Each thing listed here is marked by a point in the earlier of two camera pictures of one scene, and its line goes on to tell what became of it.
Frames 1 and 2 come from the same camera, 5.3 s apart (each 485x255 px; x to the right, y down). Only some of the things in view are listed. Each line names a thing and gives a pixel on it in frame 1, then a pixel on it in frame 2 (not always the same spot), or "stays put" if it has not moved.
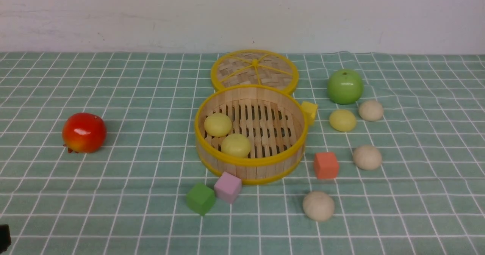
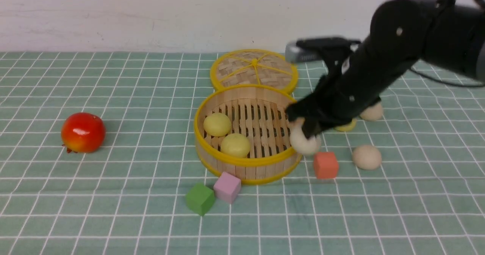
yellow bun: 236,144 stays put
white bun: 318,205 -> 299,140
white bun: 371,110 stays put
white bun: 367,157 stays put
